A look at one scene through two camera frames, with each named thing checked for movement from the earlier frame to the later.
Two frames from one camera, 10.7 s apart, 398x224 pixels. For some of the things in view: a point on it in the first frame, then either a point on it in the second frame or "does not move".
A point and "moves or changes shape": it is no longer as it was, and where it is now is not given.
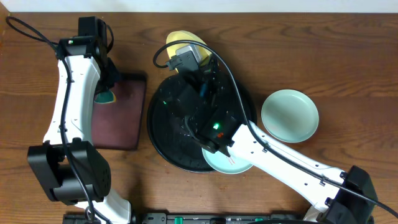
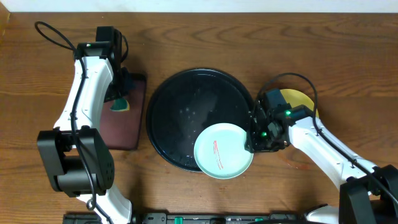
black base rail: x=183 y=218 does not move
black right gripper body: x=211 y=90 to x=265 y=140
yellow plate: x=203 y=53 to x=295 y=98
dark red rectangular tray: x=117 y=125 does not move
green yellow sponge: x=107 y=97 moves or changes shape
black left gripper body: x=111 y=78 to x=124 y=84
